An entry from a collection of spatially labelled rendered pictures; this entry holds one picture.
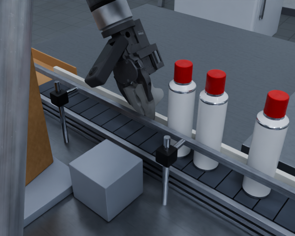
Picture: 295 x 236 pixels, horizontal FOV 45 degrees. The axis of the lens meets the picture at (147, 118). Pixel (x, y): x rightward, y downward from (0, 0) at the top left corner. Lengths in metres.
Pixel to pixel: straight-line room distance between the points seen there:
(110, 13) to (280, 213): 0.48
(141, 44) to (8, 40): 0.56
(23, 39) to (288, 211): 0.56
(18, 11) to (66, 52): 1.11
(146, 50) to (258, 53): 0.68
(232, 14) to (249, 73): 1.92
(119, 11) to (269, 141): 0.37
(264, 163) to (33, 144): 0.43
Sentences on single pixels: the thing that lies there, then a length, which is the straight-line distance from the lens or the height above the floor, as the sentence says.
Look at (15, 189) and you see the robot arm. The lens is 0.23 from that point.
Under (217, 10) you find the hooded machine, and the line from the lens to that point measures 3.16.
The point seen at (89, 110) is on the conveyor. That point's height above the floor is 0.88.
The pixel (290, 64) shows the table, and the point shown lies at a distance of 1.31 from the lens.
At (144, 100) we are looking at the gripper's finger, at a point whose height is 0.98.
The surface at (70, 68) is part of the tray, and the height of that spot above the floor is 0.86.
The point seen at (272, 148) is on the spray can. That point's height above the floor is 1.00.
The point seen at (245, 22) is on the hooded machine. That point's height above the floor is 0.36.
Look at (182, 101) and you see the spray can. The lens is 0.67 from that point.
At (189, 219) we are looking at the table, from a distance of 0.71.
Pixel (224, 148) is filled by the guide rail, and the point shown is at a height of 0.91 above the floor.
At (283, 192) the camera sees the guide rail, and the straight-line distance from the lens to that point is 0.62.
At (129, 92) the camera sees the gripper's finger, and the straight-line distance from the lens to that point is 0.77.
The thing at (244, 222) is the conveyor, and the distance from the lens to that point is 0.69.
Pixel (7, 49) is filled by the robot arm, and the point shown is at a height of 1.29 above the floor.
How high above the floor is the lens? 1.37
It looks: 35 degrees down
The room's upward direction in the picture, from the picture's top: straight up
